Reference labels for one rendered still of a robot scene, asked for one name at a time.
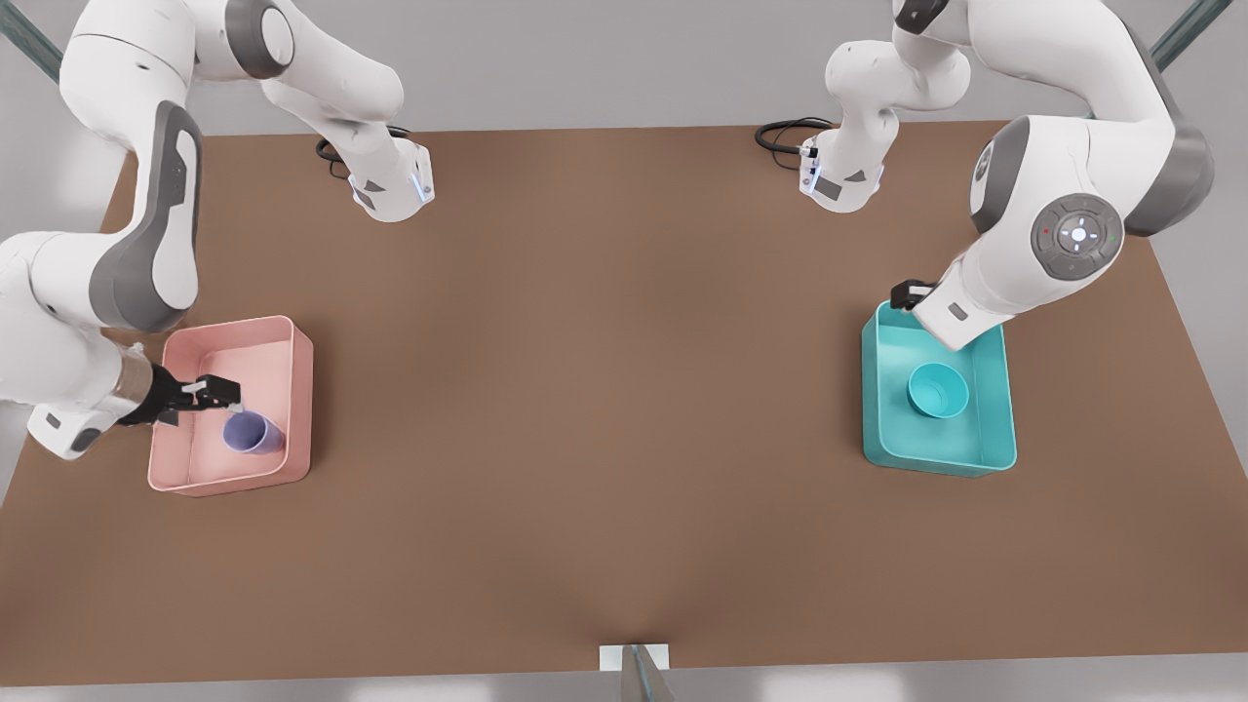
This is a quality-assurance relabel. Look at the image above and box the purple cup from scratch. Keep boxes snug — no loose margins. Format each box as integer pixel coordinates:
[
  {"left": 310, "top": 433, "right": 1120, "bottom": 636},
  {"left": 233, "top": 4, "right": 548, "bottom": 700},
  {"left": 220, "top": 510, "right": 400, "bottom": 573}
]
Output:
[{"left": 222, "top": 410, "right": 287, "bottom": 456}]

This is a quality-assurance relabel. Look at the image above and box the pink plastic box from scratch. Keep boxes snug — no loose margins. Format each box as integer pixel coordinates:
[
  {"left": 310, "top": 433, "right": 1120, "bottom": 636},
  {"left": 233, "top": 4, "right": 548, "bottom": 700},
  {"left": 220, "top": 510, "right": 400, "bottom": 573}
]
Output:
[{"left": 147, "top": 315, "right": 315, "bottom": 498}]

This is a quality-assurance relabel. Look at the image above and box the teal bowl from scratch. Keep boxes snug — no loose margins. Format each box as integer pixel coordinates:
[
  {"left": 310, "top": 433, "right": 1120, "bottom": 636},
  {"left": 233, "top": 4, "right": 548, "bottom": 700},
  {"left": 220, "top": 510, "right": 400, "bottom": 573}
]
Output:
[{"left": 908, "top": 363, "right": 970, "bottom": 419}]

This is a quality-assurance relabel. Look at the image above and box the teal plastic box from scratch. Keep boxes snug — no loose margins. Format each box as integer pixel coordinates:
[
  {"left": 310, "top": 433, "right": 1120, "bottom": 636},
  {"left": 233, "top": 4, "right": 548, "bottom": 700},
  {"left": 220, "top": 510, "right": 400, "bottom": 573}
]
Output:
[{"left": 861, "top": 300, "right": 1018, "bottom": 479}]

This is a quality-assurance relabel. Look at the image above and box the black cable loop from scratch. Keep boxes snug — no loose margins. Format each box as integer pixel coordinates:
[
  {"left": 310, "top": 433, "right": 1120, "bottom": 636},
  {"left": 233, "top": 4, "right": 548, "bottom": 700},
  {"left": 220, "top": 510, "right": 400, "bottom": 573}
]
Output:
[
  {"left": 755, "top": 117, "right": 837, "bottom": 173},
  {"left": 315, "top": 126, "right": 413, "bottom": 180}
]

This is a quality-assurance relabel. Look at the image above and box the silver frame post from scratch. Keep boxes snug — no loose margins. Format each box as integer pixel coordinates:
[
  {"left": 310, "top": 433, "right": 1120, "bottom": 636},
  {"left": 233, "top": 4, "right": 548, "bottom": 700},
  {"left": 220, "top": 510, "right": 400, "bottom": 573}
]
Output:
[
  {"left": 1149, "top": 0, "right": 1234, "bottom": 71},
  {"left": 0, "top": 8, "right": 65, "bottom": 85},
  {"left": 600, "top": 643, "right": 678, "bottom": 702}
]

